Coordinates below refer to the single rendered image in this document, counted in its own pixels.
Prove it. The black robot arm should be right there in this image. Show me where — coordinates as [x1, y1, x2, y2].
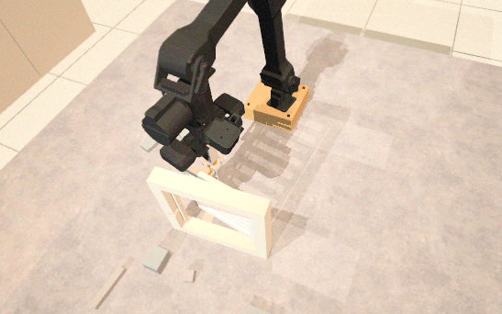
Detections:
[141, 0, 301, 155]

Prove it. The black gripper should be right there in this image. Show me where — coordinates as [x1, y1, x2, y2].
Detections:
[160, 93, 245, 172]

